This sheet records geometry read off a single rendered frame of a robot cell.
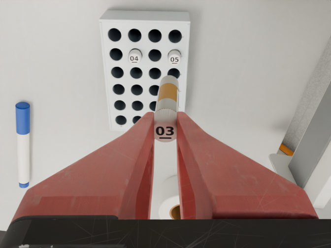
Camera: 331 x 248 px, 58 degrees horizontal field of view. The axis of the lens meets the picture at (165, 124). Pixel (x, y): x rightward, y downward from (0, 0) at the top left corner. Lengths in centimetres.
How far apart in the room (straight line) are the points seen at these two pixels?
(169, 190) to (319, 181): 20
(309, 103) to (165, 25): 111
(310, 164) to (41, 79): 30
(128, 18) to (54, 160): 24
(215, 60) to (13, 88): 24
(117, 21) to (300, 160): 22
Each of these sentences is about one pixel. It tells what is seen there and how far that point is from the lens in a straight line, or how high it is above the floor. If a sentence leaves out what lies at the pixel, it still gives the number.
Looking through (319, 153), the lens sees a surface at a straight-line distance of 29.
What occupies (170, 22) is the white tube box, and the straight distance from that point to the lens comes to 29.
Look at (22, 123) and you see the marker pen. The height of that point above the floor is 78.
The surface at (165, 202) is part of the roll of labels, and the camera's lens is 41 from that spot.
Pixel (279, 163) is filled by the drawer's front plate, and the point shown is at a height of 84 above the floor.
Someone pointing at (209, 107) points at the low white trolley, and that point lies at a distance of 37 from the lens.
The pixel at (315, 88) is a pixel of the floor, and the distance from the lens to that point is 133.
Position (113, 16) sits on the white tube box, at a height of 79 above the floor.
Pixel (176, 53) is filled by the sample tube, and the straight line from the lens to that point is 29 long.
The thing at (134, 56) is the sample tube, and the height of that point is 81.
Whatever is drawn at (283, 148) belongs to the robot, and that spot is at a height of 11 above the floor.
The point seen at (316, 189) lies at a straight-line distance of 30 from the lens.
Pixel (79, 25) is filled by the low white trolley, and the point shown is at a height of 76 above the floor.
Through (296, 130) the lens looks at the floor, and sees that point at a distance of 141.
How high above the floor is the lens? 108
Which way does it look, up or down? 57 degrees down
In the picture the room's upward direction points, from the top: 178 degrees counter-clockwise
